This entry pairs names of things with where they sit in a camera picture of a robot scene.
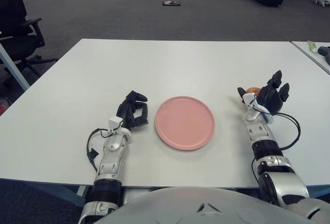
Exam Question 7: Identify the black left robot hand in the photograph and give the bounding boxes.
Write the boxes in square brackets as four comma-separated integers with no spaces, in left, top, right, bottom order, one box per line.
[115,90,150,132]

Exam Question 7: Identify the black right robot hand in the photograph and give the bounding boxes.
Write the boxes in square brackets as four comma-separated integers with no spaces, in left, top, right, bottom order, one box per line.
[237,70,291,114]

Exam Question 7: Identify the red yellow apple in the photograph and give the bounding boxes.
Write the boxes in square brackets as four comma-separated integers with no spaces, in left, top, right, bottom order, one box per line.
[241,87,261,104]

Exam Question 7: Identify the pink round plate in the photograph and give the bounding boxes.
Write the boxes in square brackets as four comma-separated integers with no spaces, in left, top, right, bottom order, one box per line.
[154,95,216,151]

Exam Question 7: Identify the green white tube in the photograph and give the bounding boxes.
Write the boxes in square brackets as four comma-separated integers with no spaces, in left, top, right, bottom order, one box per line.
[307,40,318,54]

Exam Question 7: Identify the blue grey table leg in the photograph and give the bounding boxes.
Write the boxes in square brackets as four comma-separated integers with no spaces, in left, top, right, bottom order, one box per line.
[0,179,90,206]
[0,42,30,92]

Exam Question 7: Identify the grey robot torso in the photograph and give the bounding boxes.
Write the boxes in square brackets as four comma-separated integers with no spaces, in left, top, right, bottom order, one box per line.
[87,186,330,224]

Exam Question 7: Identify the black office chair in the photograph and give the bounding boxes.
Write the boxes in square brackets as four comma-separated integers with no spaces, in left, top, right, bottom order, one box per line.
[0,0,59,85]

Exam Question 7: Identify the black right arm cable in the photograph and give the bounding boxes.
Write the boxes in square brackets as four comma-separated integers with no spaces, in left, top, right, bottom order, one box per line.
[273,112,301,150]

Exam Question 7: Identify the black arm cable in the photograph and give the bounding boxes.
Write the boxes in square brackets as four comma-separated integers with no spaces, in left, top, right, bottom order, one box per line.
[87,128,114,173]
[273,112,301,150]

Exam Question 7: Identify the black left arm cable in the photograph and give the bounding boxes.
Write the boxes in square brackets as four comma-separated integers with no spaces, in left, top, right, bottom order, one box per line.
[87,128,114,173]

